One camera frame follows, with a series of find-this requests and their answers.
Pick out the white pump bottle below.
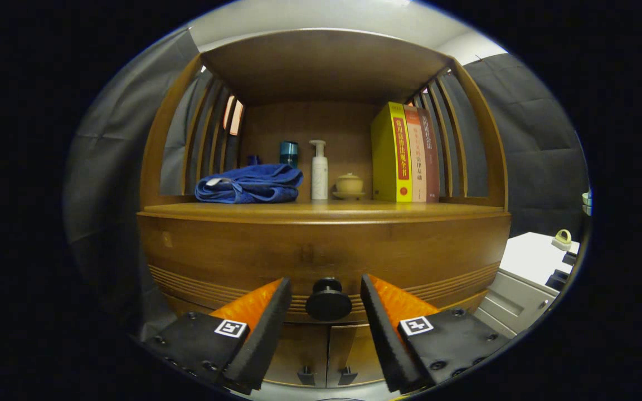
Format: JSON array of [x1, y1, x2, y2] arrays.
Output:
[[309, 139, 329, 201]]

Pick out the folded blue towel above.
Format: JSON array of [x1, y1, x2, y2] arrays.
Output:
[[194, 163, 304, 204]]

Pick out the yellow book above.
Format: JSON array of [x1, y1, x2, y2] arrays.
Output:
[[371, 101, 413, 203]]

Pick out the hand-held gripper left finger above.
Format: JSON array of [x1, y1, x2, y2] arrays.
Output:
[[140, 277, 293, 395]]

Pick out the brown wooden cabinet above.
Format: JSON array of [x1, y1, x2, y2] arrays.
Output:
[[134, 28, 512, 389]]

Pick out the teal bottle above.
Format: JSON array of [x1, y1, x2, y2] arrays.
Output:
[[279, 141, 299, 169]]

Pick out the wooden drawer with black knob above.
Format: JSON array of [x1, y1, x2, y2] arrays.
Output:
[[138, 214, 511, 325]]

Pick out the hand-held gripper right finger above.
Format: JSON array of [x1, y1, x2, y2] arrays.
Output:
[[360, 273, 511, 393]]

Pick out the wooden cabinet door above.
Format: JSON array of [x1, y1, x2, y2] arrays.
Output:
[[265, 323, 330, 388]]

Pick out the brown book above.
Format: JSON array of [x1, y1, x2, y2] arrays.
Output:
[[417, 107, 440, 203]]

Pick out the white cabinet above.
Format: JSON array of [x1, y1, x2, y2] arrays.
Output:
[[474, 232, 581, 338]]

